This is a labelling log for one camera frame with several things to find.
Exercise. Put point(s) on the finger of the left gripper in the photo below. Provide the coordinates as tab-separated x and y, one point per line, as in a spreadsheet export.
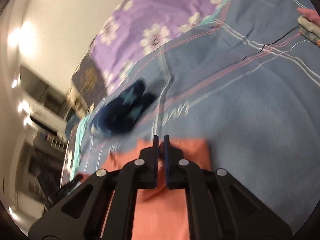
64	190

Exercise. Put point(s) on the stack of folded clothes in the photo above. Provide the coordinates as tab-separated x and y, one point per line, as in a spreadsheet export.
309	24

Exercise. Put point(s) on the blue plaid bed sheet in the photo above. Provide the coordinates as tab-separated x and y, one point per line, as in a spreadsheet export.
247	82

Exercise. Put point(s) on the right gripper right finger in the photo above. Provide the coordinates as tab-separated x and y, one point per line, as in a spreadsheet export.
218	205

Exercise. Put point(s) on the salmon pink knit garment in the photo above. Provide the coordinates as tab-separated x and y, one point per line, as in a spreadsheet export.
162	213

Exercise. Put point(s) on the navy star fleece blanket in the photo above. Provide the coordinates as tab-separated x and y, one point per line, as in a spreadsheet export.
121	114

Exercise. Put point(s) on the dark gold-tree pillow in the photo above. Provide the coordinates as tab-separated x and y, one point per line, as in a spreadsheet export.
89	82

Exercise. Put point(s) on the purple floral pillow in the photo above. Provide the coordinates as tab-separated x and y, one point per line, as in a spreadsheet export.
138	27

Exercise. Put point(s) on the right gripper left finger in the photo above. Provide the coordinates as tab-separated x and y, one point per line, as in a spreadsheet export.
103	206

